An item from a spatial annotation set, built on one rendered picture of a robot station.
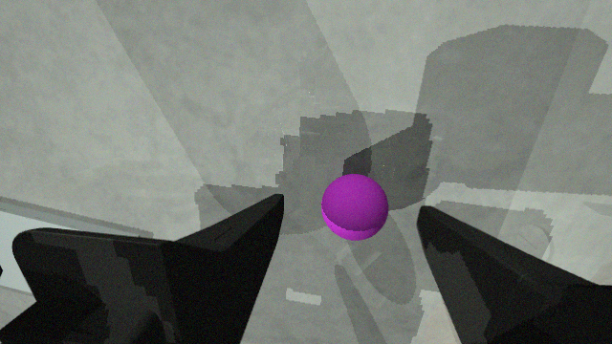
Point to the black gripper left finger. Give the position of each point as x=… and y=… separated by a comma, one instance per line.
x=202, y=287

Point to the purple ball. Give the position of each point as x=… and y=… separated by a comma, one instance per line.
x=354, y=207

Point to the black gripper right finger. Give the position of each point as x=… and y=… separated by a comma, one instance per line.
x=498, y=294

